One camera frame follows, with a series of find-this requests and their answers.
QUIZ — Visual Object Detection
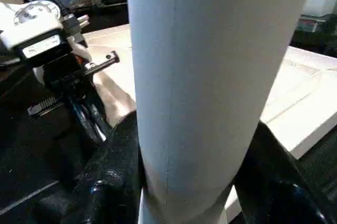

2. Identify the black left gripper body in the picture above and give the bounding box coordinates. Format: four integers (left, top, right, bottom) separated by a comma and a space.
27, 34, 121, 118

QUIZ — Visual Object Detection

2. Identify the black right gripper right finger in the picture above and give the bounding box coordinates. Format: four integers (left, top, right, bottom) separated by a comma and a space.
233, 121, 337, 224

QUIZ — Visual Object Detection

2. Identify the white storage box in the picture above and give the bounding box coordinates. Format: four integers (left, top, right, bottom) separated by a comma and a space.
302, 0, 337, 18

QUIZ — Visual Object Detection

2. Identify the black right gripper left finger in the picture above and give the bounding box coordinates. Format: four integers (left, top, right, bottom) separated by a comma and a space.
67, 109, 146, 224

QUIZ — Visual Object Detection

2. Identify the white plastic table leg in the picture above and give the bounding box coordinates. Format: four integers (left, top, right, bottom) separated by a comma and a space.
125, 0, 317, 224

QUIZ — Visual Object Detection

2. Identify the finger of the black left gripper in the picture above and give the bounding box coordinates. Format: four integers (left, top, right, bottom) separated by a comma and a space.
70, 95, 114, 145

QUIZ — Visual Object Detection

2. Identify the black work mat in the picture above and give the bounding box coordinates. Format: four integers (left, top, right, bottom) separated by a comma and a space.
0, 3, 337, 224

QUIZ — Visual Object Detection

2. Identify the white plastic table top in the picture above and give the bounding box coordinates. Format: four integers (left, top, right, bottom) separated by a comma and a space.
82, 23, 337, 220

